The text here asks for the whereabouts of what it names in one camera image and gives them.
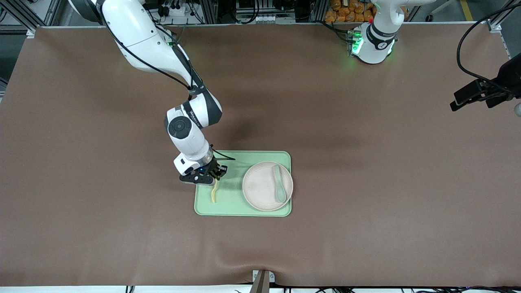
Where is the mint green plastic spoon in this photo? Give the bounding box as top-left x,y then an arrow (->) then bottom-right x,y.
272,165 -> 287,203

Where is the round white plate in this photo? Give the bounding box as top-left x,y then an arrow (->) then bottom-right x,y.
242,162 -> 293,212

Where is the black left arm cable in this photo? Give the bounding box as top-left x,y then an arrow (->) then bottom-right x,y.
456,2 -> 521,88

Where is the mint green rectangular tray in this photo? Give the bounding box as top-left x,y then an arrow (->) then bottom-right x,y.
194,151 -> 292,217

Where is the aluminium frame structure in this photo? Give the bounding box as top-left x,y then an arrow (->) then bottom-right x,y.
0,0 -> 521,38

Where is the pile of orange objects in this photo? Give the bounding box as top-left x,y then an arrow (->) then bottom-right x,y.
325,0 -> 376,23

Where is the brown table mat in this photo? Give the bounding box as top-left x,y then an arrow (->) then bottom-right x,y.
0,22 -> 521,287

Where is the white power strip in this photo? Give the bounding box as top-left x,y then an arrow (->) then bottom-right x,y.
162,4 -> 188,17

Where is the metal edge bracket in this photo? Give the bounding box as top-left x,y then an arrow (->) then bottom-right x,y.
252,270 -> 276,293

